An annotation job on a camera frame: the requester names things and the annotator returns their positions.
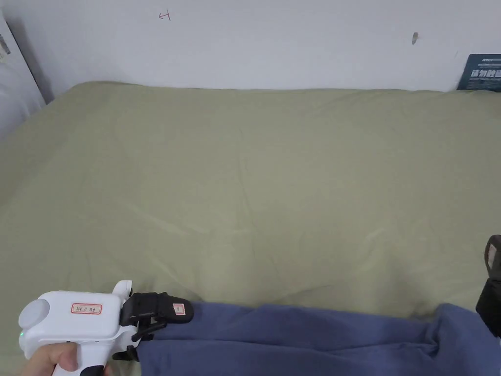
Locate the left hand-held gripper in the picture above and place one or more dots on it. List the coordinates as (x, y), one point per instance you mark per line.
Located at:
(74, 325)

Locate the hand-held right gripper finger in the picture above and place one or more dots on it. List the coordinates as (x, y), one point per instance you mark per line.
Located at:
(491, 309)

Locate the dark blue garment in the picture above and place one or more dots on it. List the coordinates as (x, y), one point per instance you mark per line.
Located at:
(297, 344)

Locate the person's left hand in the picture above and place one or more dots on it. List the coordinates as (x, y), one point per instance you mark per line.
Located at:
(43, 362)

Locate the bed with pale green sheet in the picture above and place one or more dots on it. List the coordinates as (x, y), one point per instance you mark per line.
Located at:
(250, 176)

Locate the dark blue sign card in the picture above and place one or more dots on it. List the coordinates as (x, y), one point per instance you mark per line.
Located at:
(482, 73)

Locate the white appliance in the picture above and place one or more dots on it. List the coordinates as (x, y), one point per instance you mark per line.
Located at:
(17, 90)

